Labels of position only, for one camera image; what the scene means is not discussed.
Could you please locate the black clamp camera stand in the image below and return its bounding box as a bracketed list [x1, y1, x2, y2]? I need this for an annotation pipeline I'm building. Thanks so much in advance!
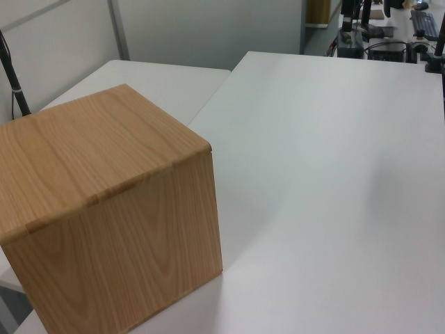
[423, 0, 445, 74]

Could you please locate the light wooden drawer cabinet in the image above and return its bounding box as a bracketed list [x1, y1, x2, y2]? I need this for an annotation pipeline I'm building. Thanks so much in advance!
[0, 83, 223, 334]

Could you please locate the wooden panel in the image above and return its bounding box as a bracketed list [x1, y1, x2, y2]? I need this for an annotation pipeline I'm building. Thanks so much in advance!
[307, 0, 330, 26]

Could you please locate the black computer keyboard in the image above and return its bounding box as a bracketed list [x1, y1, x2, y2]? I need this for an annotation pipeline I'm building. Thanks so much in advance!
[410, 9, 439, 40]

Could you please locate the black camera pole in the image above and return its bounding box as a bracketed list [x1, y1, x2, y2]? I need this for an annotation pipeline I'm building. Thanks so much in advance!
[0, 29, 33, 118]

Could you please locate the black electronics box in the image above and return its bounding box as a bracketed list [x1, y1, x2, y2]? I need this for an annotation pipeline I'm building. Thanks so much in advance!
[337, 28, 365, 58]

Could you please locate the flat black device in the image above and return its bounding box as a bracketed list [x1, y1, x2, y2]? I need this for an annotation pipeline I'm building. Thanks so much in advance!
[369, 40, 408, 63]

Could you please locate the black monitor stand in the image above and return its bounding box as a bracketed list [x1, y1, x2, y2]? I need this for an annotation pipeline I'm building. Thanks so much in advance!
[357, 0, 396, 40]

